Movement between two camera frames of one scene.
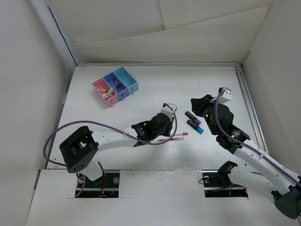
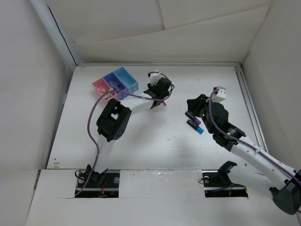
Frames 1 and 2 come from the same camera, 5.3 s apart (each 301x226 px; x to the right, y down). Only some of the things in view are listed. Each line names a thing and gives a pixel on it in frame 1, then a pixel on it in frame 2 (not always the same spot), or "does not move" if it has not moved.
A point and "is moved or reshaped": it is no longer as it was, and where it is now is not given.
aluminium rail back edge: x=118 y=65 does not move
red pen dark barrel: x=118 y=85 does not move
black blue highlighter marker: x=198 y=129 does not move
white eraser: x=108 y=94 is moved or reshaped
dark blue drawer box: x=117 y=85 does not move
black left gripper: x=169 y=127 to x=150 y=87
